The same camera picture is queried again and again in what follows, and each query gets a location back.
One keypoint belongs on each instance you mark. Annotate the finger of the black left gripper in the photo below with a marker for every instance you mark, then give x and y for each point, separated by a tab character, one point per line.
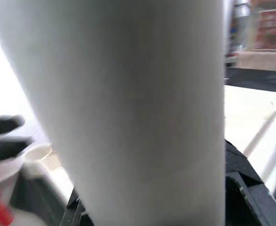
3	126
6	148

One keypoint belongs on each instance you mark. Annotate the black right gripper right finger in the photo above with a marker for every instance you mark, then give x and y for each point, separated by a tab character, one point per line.
246	200

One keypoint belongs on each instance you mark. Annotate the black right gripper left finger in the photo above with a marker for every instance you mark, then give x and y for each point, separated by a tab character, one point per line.
75	212

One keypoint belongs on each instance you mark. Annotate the white plastic table leg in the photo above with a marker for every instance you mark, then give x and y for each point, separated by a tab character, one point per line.
140	106

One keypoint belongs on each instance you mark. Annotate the black tablecloth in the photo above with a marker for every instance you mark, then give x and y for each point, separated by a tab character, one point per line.
257	77

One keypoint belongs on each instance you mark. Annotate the beige cloth covered bench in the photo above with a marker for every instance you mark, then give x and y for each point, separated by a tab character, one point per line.
262	60

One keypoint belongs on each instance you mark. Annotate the red printed carton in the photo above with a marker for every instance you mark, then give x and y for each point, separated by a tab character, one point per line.
271	30

